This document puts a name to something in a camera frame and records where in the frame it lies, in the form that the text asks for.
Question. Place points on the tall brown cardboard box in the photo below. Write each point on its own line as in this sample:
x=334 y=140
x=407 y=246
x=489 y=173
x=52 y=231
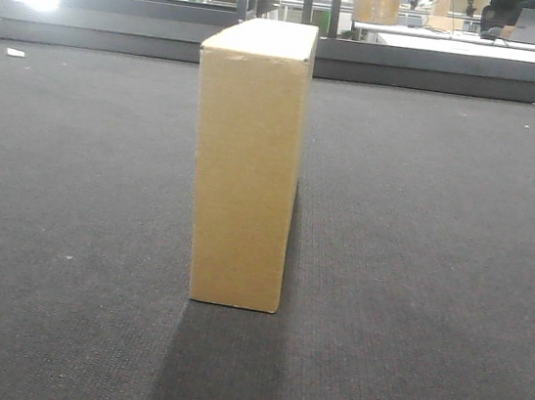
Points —
x=255 y=82

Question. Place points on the brown background cardboard box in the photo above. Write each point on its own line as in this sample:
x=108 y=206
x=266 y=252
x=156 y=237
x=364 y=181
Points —
x=376 y=11

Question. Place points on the white background desk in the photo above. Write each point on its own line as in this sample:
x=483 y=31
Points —
x=442 y=41

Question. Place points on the white paper scrap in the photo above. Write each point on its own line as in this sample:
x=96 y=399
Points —
x=13 y=52

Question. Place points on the seated person in black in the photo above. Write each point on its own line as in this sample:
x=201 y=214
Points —
x=499 y=13

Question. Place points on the black metal frame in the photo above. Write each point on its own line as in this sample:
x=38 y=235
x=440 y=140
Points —
x=187 y=11

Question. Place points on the dark conveyor end rail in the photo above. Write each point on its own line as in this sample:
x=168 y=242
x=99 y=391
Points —
x=376 y=64

